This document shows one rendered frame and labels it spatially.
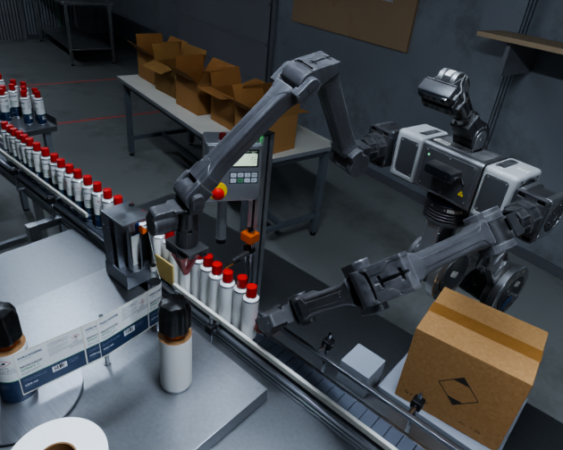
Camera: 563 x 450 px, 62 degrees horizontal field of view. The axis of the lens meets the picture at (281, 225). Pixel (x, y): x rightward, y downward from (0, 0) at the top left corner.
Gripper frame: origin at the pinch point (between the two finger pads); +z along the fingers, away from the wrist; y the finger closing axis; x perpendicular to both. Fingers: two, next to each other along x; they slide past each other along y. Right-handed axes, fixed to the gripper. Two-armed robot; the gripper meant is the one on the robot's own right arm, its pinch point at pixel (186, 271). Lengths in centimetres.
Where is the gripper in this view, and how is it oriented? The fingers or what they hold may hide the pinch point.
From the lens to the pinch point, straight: 128.7
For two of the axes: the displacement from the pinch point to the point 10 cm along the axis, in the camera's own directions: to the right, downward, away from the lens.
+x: 6.6, -3.0, 6.9
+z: -1.2, 8.6, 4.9
